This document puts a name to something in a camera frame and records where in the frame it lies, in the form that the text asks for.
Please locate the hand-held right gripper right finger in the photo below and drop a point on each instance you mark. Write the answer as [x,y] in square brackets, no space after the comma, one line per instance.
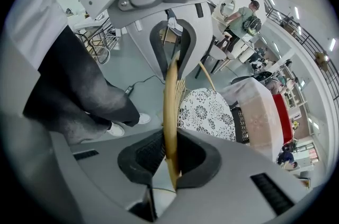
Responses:
[238,186]

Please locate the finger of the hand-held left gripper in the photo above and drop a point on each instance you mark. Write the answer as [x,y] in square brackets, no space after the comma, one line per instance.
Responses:
[204,37]

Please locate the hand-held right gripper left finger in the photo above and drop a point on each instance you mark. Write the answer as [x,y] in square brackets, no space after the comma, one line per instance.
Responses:
[111,180]

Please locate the white shell chair black legs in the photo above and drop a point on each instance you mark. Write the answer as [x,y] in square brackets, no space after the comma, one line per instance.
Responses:
[219,52]

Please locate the brown seat wooden chair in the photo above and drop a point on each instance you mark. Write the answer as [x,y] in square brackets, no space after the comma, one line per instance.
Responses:
[227,39]

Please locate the table with beige floral cloth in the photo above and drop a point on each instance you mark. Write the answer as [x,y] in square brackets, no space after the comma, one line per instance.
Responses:
[259,117]

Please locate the white crumpled cloth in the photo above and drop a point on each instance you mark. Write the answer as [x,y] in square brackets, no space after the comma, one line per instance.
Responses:
[171,23]

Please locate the black backpack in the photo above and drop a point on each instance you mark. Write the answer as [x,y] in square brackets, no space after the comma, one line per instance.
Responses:
[251,25]

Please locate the person's right white shoe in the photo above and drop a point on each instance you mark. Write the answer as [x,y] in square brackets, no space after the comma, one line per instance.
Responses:
[116,129]

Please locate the person's white shoe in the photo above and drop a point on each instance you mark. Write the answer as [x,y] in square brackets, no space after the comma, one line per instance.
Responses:
[116,129]
[144,118]

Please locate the black mesh basket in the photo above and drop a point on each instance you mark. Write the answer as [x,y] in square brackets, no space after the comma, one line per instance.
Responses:
[241,125]

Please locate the black open hard case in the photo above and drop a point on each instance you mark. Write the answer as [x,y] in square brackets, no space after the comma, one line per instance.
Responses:
[254,77]

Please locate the person's left white shoe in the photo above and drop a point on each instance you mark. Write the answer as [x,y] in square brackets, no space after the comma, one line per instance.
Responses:
[144,118]

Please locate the floral seat cushion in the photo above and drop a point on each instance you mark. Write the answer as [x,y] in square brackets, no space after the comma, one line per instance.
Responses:
[204,111]

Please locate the person's black trousers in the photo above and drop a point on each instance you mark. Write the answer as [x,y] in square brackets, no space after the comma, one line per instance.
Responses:
[79,90]

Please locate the red cloth-covered table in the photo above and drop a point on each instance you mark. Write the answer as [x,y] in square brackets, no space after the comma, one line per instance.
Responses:
[284,117]

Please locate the black metal railing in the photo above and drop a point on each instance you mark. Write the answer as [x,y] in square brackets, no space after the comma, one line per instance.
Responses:
[304,37]

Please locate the person's white shirt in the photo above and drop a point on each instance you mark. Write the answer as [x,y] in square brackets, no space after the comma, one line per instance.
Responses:
[34,19]

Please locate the round wall mirror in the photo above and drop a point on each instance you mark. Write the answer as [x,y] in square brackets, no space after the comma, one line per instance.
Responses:
[227,5]

